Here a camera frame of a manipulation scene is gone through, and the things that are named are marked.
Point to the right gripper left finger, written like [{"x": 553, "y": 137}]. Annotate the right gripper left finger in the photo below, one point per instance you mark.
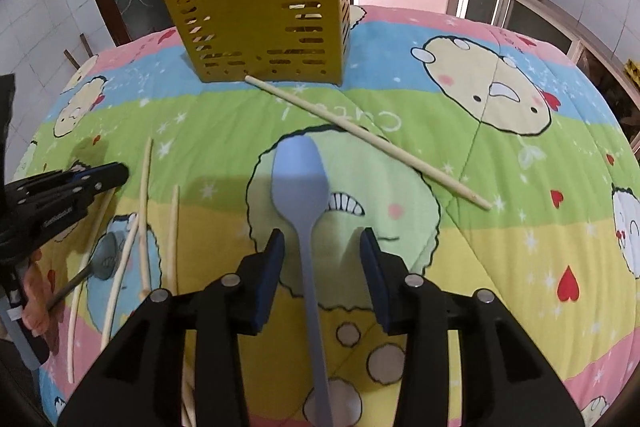
[{"x": 137, "y": 378}]

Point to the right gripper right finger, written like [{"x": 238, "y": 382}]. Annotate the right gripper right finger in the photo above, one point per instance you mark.
[{"x": 505, "y": 378}]

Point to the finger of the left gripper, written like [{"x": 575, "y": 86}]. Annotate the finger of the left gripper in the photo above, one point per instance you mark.
[{"x": 49, "y": 197}]

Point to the metal spoon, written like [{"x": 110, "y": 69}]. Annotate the metal spoon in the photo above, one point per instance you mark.
[{"x": 102, "y": 264}]

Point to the long diagonal wooden chopstick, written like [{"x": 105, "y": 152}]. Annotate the long diagonal wooden chopstick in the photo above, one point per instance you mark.
[{"x": 143, "y": 221}]

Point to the blue silicone spoon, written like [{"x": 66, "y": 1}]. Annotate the blue silicone spoon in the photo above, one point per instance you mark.
[{"x": 300, "y": 193}]

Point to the kitchen counter cabinet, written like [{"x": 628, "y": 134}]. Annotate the kitchen counter cabinet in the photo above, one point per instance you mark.
[{"x": 543, "y": 20}]

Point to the person left hand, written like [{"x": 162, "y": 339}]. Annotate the person left hand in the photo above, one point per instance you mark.
[{"x": 39, "y": 289}]

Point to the colourful cartoon quilt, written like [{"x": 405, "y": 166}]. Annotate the colourful cartoon quilt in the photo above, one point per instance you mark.
[{"x": 447, "y": 237}]

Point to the yellow slotted utensil holder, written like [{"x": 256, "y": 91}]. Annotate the yellow slotted utensil holder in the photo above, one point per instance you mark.
[{"x": 272, "y": 40}]

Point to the wooden sticks against wall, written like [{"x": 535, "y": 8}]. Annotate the wooden sticks against wall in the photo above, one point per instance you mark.
[{"x": 80, "y": 54}]

